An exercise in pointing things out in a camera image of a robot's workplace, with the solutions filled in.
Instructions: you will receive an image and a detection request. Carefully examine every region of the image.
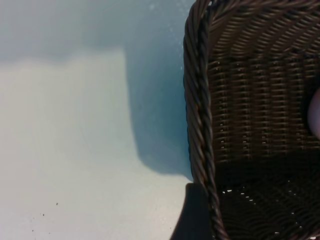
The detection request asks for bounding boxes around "pink peach with green leaf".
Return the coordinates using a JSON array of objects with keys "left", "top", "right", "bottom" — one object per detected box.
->
[{"left": 307, "top": 86, "right": 320, "bottom": 140}]

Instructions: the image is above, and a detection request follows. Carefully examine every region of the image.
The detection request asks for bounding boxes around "dark brown wicker basket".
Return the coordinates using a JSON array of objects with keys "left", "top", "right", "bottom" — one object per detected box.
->
[{"left": 182, "top": 0, "right": 320, "bottom": 240}]

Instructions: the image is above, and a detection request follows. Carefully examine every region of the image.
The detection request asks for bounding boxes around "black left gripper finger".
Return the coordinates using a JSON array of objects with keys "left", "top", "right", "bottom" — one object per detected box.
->
[{"left": 171, "top": 182, "right": 217, "bottom": 240}]

